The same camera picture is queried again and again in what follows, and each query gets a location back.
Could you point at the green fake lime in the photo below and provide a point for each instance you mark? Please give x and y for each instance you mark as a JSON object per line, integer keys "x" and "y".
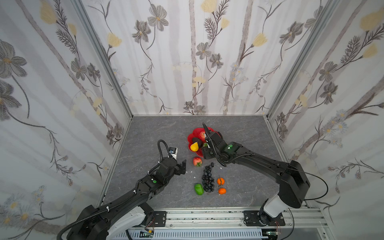
{"x": 199, "y": 189}

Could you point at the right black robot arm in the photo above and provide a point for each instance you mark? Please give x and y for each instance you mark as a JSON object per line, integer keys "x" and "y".
{"x": 293, "y": 182}

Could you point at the yellow fake pear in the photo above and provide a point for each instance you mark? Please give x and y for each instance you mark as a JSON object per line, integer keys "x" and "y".
{"x": 194, "y": 147}

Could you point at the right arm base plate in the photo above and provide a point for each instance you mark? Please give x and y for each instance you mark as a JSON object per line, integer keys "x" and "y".
{"x": 255, "y": 219}

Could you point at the red crinkled fake fruit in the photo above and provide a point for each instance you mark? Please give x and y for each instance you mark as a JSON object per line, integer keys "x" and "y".
{"x": 202, "y": 136}

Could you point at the aluminium mounting rail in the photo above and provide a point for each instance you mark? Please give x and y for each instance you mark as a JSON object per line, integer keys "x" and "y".
{"x": 233, "y": 218}

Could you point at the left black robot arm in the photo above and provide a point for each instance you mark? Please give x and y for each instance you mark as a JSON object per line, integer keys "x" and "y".
{"x": 129, "y": 210}

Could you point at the dark fake avocado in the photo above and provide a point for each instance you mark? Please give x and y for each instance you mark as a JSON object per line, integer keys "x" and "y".
{"x": 197, "y": 141}

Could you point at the orange fake tangerine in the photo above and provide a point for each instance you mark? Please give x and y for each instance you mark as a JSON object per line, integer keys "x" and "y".
{"x": 222, "y": 191}
{"x": 220, "y": 181}

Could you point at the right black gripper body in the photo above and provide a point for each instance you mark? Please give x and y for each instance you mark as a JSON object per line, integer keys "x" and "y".
{"x": 210, "y": 147}

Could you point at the white perforated cable duct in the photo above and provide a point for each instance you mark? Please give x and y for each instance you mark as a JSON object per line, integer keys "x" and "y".
{"x": 208, "y": 234}

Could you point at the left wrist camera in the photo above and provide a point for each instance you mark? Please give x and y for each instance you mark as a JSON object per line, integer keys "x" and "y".
{"x": 172, "y": 152}

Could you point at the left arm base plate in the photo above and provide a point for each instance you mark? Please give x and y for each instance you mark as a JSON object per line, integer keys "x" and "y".
{"x": 158, "y": 219}

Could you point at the black fake grape bunch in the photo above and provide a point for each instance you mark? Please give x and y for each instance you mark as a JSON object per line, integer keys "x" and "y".
{"x": 208, "y": 182}

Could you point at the orange fake tangerine lower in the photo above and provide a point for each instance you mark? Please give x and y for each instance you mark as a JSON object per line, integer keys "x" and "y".
{"x": 222, "y": 191}

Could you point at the red flower-shaped fruit bowl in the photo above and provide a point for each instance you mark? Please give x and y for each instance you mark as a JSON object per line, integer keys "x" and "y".
{"x": 194, "y": 134}

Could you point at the red fake apple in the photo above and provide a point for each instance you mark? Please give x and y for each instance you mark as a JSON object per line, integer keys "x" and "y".
{"x": 197, "y": 162}

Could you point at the orange fake tangerine upper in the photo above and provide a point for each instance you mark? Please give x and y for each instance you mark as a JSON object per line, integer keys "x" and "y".
{"x": 220, "y": 181}

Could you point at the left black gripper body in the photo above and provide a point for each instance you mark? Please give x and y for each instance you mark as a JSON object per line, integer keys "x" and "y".
{"x": 180, "y": 167}

